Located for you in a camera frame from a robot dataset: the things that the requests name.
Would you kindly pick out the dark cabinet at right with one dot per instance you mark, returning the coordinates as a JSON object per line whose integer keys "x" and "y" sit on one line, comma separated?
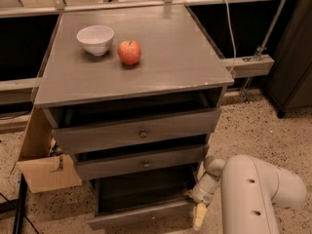
{"x": 289, "y": 83}

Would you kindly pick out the white ceramic bowl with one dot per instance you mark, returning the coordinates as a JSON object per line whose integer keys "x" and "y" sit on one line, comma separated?
{"x": 96, "y": 39}

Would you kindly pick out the black stand leg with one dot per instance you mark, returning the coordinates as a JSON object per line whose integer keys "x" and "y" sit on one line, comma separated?
{"x": 16, "y": 205}

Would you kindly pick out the grey drawer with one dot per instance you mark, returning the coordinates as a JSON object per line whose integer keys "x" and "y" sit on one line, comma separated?
{"x": 140, "y": 162}
{"x": 136, "y": 131}
{"x": 125, "y": 199}

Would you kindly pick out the metal frame rail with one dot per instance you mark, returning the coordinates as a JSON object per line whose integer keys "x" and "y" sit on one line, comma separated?
{"x": 21, "y": 90}

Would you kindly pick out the grey middle drawer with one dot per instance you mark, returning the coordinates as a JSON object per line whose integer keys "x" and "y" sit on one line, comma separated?
{"x": 140, "y": 162}

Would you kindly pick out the grey bottom drawer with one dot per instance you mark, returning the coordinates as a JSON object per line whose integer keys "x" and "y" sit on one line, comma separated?
{"x": 125, "y": 199}

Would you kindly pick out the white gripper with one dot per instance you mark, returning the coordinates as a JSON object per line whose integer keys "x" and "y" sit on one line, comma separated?
{"x": 200, "y": 195}

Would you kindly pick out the diagonal metal rod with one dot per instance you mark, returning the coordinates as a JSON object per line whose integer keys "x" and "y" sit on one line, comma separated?
{"x": 259, "y": 50}

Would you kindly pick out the light wooden side panel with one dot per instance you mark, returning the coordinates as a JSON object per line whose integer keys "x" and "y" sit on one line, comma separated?
{"x": 42, "y": 163}

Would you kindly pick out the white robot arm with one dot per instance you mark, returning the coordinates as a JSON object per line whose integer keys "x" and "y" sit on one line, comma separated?
{"x": 250, "y": 191}

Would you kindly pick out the grey top drawer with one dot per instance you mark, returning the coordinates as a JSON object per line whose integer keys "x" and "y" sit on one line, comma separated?
{"x": 136, "y": 131}

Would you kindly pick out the red apple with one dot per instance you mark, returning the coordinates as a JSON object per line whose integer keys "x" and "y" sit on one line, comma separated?
{"x": 129, "y": 52}

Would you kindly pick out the grey wooden drawer cabinet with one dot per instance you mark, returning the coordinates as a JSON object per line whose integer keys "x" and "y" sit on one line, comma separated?
{"x": 178, "y": 71}

